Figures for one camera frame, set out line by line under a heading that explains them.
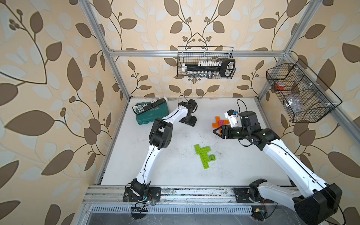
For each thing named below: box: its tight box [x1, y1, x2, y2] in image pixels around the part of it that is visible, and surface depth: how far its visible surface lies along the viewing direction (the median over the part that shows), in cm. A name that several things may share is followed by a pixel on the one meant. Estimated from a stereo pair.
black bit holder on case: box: [132, 96, 168, 115], surface depth 110 cm
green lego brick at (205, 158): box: [199, 152, 210, 164], surface depth 88 cm
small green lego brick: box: [209, 154, 217, 161], surface depth 88 cm
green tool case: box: [132, 96, 170, 126], surface depth 108 cm
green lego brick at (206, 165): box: [202, 161, 210, 170], surface depth 86 cm
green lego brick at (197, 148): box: [194, 144, 201, 155], surface depth 92 cm
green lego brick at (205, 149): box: [200, 146, 211, 154], surface depth 91 cm
